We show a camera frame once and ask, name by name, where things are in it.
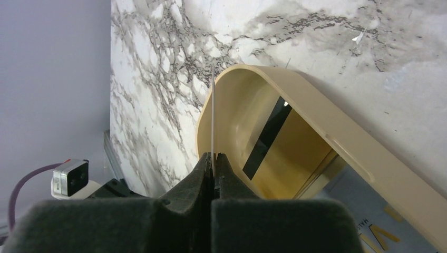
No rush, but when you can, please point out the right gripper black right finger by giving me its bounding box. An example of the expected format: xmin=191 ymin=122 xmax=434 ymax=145
xmin=210 ymin=153 xmax=363 ymax=252

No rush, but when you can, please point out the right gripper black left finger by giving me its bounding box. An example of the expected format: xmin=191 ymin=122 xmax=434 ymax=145
xmin=3 ymin=153 xmax=213 ymax=252

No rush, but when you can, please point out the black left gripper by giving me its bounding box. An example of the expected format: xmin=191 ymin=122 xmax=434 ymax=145
xmin=87 ymin=179 xmax=143 ymax=199

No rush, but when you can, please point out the thin white card edge-on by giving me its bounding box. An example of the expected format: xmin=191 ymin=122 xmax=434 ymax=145
xmin=211 ymin=65 xmax=216 ymax=177

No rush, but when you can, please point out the black striped card in tray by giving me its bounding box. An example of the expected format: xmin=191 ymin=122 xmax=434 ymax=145
xmin=242 ymin=98 xmax=337 ymax=199

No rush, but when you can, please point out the beige oval tray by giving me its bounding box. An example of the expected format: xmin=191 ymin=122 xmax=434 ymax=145
xmin=196 ymin=64 xmax=446 ymax=251

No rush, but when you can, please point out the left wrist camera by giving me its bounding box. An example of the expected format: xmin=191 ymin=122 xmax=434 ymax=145
xmin=51 ymin=159 xmax=101 ymax=200

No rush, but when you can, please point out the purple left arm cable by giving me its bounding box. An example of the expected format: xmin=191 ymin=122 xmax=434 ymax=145
xmin=7 ymin=162 xmax=64 ymax=233

